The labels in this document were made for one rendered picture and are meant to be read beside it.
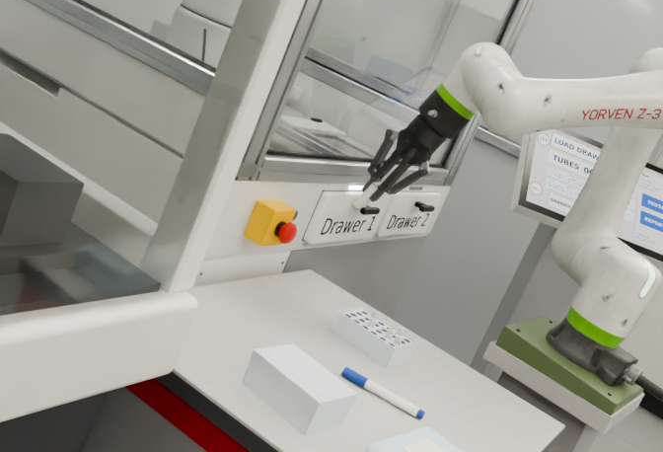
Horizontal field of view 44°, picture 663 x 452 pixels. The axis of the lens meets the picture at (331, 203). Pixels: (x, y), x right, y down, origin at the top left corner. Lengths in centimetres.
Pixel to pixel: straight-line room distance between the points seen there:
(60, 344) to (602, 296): 121
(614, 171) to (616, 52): 147
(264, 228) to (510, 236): 202
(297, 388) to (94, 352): 32
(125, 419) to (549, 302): 167
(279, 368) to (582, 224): 96
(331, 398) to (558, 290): 160
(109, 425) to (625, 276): 104
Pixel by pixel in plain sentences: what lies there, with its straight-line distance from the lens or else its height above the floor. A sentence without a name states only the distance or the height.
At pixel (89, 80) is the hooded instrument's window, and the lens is 71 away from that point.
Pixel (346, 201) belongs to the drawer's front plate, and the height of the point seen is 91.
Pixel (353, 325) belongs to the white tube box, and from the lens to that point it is 142.
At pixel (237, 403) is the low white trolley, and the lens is 110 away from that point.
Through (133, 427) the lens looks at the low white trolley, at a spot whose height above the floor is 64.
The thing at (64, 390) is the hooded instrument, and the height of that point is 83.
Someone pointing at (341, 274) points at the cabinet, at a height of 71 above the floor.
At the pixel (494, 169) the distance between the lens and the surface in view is 339.
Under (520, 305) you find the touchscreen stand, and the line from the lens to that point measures 260.
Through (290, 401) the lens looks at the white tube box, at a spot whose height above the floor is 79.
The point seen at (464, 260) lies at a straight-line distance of 343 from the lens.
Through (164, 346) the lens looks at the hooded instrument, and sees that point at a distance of 96.
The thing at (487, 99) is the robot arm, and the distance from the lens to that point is 150.
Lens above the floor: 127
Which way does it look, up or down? 13 degrees down
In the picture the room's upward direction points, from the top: 23 degrees clockwise
